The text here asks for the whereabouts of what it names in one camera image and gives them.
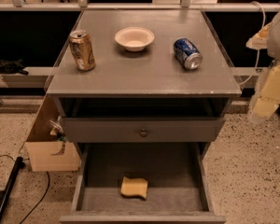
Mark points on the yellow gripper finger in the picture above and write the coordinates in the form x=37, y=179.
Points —
x=266, y=99
x=259, y=40

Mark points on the yellow sponge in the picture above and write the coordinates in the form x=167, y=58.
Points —
x=134, y=187

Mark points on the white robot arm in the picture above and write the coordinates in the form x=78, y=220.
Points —
x=273, y=40

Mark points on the open middle drawer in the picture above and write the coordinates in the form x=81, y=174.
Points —
x=159, y=183

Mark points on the grey drawer cabinet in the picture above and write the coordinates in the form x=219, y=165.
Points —
x=150, y=83

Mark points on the round drawer knob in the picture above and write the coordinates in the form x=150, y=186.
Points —
x=143, y=133

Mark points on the closed top drawer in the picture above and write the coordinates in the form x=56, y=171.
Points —
x=137, y=130

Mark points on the blue soda can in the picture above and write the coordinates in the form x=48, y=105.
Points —
x=187, y=54

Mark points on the white paper bowl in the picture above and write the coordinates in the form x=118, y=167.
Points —
x=134, y=39

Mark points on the gold soda can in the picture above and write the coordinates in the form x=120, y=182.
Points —
x=81, y=49

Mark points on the cardboard box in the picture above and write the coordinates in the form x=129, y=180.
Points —
x=47, y=150

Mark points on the black bar on floor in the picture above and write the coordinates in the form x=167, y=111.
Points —
x=5, y=193

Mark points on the metal frame rail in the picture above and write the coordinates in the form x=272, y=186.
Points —
x=224, y=7

